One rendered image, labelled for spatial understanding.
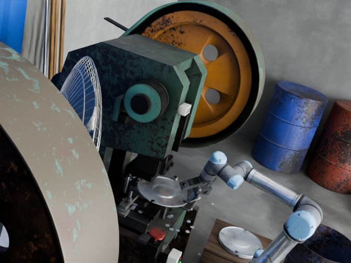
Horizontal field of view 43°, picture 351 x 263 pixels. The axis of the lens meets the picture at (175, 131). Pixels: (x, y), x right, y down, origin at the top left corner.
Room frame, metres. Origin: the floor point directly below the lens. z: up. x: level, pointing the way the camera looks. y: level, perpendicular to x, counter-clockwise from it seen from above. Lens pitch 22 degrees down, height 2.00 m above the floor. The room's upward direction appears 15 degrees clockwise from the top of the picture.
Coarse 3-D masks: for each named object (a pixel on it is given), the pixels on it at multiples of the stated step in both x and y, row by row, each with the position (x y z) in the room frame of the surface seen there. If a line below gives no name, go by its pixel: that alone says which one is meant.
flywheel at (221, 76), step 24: (168, 24) 2.50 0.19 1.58; (192, 24) 2.50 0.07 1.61; (216, 24) 2.43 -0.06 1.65; (192, 48) 2.49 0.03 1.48; (216, 48) 2.46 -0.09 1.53; (240, 48) 2.39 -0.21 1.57; (216, 72) 2.45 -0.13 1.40; (240, 72) 2.38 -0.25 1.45; (240, 96) 2.37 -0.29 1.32; (216, 120) 2.41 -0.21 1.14
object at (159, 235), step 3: (153, 228) 1.78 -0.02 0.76; (150, 231) 1.75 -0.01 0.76; (153, 231) 1.76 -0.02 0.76; (156, 231) 1.76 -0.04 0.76; (159, 231) 1.77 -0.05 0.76; (162, 231) 1.78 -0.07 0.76; (150, 234) 1.73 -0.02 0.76; (153, 234) 1.73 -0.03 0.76; (156, 234) 1.74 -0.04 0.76; (159, 234) 1.75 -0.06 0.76; (162, 234) 1.75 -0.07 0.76; (156, 237) 1.73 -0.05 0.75; (159, 237) 1.72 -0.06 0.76; (162, 237) 1.73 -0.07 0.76; (156, 240) 1.75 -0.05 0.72
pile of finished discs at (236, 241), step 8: (224, 232) 2.51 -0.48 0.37; (232, 232) 2.54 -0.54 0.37; (240, 232) 2.56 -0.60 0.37; (248, 232) 2.59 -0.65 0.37; (224, 240) 2.42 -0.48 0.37; (232, 240) 2.44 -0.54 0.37; (240, 240) 2.46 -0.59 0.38; (248, 240) 2.49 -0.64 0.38; (256, 240) 2.52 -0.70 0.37; (232, 248) 2.36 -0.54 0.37; (240, 248) 2.38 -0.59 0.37; (248, 248) 2.40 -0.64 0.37; (256, 248) 2.43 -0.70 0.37; (240, 256) 2.32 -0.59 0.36; (248, 256) 2.32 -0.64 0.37
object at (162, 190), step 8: (160, 176) 2.24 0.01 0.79; (144, 184) 2.12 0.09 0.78; (152, 184) 2.14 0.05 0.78; (160, 184) 2.16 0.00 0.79; (168, 184) 2.19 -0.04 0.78; (176, 184) 2.21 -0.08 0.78; (144, 192) 2.04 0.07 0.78; (152, 192) 2.06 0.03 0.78; (160, 192) 2.07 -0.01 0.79; (168, 192) 2.09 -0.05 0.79; (176, 192) 2.13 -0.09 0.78; (184, 192) 2.15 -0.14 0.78; (160, 200) 2.00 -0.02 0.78; (168, 200) 2.02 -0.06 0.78; (176, 200) 2.04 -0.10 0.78; (184, 200) 2.07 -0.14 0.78
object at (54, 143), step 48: (0, 48) 0.82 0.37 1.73; (0, 96) 0.68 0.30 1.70; (48, 96) 0.77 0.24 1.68; (0, 144) 0.68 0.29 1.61; (48, 144) 0.68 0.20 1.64; (0, 192) 0.72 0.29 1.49; (48, 192) 0.62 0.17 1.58; (96, 192) 0.72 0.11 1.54; (48, 240) 0.64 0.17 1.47; (96, 240) 0.68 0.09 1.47
